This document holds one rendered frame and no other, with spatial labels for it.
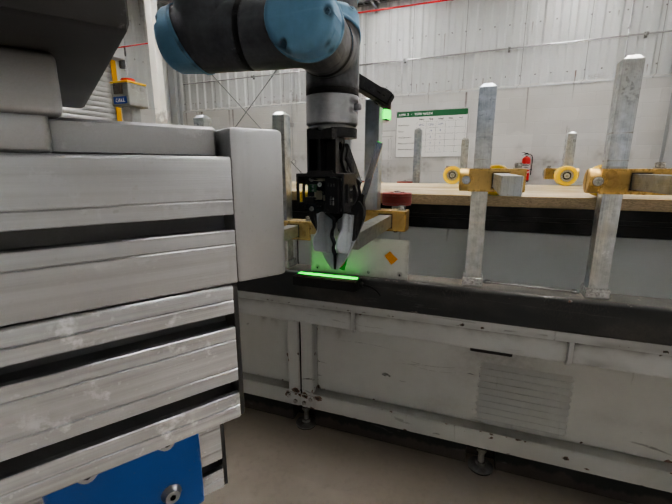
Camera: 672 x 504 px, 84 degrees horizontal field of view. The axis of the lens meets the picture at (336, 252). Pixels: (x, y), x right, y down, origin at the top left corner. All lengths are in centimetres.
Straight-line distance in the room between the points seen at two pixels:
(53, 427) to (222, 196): 14
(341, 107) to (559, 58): 785
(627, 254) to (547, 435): 59
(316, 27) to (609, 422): 128
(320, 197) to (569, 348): 71
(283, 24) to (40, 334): 35
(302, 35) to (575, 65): 797
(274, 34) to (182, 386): 34
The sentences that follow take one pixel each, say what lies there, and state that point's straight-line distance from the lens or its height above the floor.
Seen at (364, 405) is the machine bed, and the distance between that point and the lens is 141.
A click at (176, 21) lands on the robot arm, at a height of 113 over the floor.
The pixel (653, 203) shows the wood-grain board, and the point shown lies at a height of 89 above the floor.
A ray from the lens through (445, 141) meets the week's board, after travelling 814.
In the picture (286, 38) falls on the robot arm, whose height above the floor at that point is 110.
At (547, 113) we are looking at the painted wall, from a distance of 816.
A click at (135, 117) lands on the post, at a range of 135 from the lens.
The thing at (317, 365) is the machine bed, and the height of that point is 25.
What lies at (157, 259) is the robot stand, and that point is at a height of 93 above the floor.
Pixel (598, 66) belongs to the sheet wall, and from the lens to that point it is 839.
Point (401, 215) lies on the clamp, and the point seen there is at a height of 86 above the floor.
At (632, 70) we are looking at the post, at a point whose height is 115.
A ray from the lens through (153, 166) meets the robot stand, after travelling 21.
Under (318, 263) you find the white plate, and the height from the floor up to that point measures 72.
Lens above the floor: 97
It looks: 13 degrees down
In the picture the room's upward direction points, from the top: straight up
